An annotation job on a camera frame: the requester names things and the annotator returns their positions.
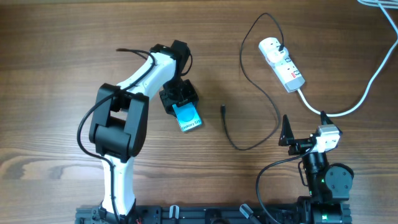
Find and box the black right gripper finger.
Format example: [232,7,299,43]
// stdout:
[320,111,333,125]
[279,114,294,146]

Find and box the blue screen Galaxy smartphone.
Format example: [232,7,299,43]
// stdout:
[172,103,202,133]

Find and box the black USB charging cable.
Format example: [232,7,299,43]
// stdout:
[220,12,285,151]

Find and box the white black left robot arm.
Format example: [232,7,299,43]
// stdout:
[87,40,203,223]

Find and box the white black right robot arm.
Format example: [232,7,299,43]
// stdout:
[279,112,354,224]

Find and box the white USB charger plug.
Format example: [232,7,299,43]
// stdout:
[265,48,289,67]

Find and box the white power strip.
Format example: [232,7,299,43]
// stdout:
[259,37,305,93]

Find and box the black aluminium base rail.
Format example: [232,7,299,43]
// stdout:
[75,203,353,224]

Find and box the white power strip cord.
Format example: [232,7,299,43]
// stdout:
[297,0,398,118]

